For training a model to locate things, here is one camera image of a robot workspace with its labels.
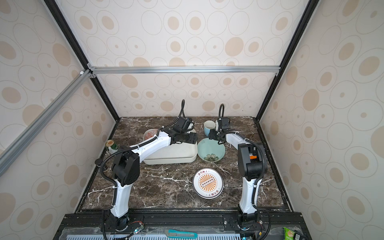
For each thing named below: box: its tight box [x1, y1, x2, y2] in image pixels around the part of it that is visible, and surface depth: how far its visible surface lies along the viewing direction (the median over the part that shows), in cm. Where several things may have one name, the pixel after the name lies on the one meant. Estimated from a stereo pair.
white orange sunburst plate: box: [192, 167, 224, 200], surface depth 87 cm
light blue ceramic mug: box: [203, 120, 216, 137], surface depth 105 cm
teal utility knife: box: [165, 229, 198, 238], surface depth 72 cm
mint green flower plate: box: [197, 137, 226, 163], surface depth 99 cm
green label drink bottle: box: [105, 139, 119, 155], surface depth 94 cm
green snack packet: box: [283, 227, 301, 240], surface depth 71 cm
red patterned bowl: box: [143, 128, 159, 141], surface depth 104 cm
